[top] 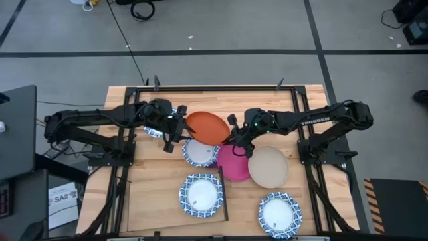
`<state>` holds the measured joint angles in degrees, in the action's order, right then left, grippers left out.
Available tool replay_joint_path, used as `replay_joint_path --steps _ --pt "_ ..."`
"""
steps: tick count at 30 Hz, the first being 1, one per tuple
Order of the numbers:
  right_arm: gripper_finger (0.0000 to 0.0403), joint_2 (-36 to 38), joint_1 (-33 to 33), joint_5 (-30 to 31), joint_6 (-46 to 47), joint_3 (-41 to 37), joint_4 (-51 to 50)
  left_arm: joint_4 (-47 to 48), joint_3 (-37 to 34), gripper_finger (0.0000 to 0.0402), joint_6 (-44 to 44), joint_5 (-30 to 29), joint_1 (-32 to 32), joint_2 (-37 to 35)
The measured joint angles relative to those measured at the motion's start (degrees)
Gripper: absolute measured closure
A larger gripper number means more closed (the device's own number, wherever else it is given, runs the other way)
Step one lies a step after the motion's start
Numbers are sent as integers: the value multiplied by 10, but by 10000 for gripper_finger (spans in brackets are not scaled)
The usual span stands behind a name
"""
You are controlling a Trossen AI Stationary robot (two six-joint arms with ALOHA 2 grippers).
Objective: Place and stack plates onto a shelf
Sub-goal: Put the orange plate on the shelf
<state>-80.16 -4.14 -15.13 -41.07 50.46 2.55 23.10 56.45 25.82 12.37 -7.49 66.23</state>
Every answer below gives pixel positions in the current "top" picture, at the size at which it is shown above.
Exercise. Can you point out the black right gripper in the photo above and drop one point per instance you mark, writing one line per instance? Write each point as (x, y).
(259, 122)

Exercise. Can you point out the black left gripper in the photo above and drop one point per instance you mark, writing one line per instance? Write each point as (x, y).
(164, 117)

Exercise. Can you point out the orange plastic plate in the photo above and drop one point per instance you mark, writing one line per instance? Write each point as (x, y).
(209, 129)

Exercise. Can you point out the blue patterned paper plate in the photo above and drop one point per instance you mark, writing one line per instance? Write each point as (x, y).
(152, 131)
(201, 195)
(200, 152)
(279, 214)

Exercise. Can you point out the pink plastic plate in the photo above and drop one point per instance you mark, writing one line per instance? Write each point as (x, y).
(234, 165)

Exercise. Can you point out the beige plastic plate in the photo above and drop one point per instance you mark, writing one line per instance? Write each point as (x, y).
(267, 167)

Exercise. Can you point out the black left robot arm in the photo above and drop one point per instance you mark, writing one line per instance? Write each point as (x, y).
(83, 117)

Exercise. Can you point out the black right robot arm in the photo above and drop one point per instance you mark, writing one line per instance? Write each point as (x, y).
(317, 118)

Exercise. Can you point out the black table clamp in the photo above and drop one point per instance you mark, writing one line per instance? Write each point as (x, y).
(156, 83)
(279, 84)

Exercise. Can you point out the black power strip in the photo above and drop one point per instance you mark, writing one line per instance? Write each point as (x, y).
(57, 150)

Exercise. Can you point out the white printed paper sheet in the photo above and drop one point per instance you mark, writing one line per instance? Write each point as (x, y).
(63, 207)

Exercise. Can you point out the dark grey desk top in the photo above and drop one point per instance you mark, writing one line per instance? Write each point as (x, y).
(18, 134)

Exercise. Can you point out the black cabinet with keypad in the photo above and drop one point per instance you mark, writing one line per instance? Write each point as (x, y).
(26, 201)

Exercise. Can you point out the black yellow striped mat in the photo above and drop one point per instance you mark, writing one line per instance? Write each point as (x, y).
(398, 207)

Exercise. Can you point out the black computer mouse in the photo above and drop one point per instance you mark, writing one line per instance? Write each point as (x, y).
(31, 231)

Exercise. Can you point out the white roll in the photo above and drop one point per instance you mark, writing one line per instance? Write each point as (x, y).
(2, 126)

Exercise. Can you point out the black rounded floor object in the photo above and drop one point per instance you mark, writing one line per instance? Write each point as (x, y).
(420, 96)

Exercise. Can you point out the black box with screen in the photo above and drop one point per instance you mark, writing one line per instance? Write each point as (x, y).
(416, 31)

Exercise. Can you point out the black equipment case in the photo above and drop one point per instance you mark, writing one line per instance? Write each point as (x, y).
(411, 10)

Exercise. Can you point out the black aluminium table frame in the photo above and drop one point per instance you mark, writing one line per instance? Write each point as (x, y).
(214, 88)

